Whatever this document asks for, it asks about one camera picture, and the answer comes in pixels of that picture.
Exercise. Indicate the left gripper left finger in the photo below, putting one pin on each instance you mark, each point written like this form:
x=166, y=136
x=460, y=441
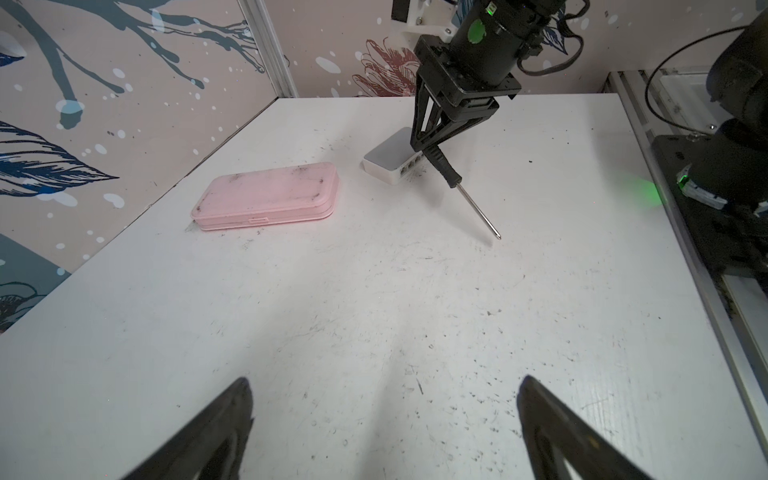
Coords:
x=211, y=446

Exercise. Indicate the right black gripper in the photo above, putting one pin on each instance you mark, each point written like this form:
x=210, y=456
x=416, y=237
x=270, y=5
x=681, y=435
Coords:
x=463, y=73

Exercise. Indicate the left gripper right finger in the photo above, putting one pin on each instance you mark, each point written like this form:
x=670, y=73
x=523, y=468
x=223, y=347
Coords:
x=558, y=441

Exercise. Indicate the black screwdriver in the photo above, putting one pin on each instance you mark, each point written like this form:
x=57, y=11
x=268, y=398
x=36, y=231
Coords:
x=459, y=189

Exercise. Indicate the white adapter box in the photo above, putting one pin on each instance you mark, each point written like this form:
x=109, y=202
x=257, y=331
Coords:
x=393, y=159

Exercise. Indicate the pink plastic case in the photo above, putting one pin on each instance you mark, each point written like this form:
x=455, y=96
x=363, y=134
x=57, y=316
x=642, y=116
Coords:
x=268, y=197

